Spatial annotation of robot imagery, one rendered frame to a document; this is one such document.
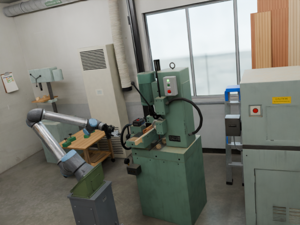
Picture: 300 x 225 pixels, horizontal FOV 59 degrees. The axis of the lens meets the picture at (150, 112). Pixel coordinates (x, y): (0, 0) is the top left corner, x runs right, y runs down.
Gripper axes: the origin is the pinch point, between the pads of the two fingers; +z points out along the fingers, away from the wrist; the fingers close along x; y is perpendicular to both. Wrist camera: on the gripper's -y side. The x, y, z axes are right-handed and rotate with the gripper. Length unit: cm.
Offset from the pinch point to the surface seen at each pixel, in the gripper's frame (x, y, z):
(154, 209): -12, -56, 64
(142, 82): 1, 68, 17
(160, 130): -10, 35, 50
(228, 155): 77, -12, 106
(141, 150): -11.8, 6.2, 36.1
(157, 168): -12, -5, 57
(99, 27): 122, 76, -139
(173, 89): -7, 76, 53
